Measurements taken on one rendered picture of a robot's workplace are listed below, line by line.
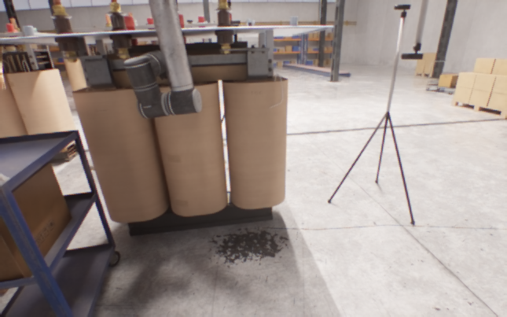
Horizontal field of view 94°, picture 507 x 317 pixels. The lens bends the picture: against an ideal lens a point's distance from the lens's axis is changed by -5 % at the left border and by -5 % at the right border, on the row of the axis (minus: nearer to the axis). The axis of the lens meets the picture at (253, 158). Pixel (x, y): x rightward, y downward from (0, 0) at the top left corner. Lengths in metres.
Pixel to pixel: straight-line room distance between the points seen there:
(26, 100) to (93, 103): 2.21
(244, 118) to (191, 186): 0.57
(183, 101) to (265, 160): 0.73
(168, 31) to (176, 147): 0.73
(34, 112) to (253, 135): 2.85
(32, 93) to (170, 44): 2.81
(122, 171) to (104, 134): 0.25
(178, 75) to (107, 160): 0.82
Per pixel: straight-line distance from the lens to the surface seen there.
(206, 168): 1.63
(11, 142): 1.73
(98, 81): 1.64
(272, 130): 1.58
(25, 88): 3.77
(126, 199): 1.82
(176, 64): 1.12
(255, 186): 1.72
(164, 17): 1.12
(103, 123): 1.65
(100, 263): 1.82
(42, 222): 1.36
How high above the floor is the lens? 1.25
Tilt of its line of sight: 23 degrees down
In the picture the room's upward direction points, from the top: 2 degrees counter-clockwise
